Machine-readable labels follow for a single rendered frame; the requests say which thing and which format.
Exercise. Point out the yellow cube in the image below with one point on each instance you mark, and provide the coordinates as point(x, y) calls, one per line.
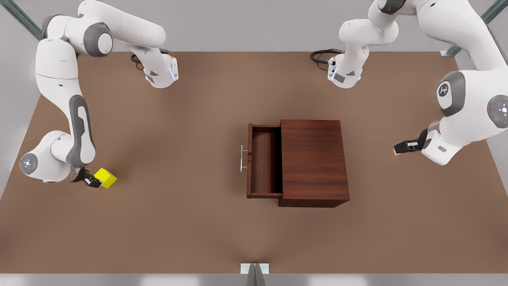
point(106, 177)

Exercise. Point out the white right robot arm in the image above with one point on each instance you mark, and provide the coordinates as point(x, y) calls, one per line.
point(55, 75)

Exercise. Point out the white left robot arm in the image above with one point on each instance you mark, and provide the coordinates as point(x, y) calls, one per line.
point(468, 115)

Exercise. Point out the dark wooden cabinet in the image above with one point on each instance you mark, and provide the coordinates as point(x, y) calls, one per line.
point(313, 159)

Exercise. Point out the silver frame post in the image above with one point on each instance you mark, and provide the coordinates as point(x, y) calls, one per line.
point(22, 18)
point(254, 274)
point(490, 14)

